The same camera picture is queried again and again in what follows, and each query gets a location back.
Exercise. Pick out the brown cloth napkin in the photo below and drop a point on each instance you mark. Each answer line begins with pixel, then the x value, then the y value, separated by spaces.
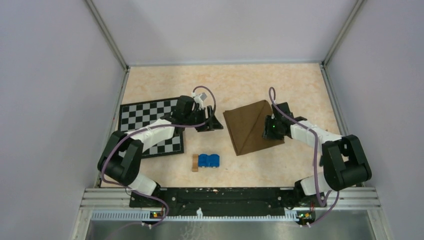
pixel 246 124

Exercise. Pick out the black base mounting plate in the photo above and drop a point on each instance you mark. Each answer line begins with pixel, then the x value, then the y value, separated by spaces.
pixel 225 201

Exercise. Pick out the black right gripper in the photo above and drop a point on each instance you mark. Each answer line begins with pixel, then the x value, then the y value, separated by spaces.
pixel 267 133

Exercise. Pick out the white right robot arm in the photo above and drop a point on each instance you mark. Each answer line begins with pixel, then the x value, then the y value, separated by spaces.
pixel 339 161

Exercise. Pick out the aluminium frame rail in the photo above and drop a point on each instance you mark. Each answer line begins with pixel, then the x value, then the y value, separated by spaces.
pixel 357 198

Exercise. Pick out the blue toy car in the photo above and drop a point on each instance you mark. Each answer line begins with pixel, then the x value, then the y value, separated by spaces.
pixel 208 161

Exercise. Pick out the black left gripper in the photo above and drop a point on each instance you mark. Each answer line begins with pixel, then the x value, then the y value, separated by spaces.
pixel 214 124

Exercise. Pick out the small wooden block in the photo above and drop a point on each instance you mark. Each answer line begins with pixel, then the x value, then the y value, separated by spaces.
pixel 195 163

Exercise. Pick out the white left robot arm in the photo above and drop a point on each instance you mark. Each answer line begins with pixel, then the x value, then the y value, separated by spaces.
pixel 121 158

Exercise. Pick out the white cable duct strip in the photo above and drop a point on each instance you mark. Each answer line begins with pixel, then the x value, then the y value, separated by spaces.
pixel 147 216

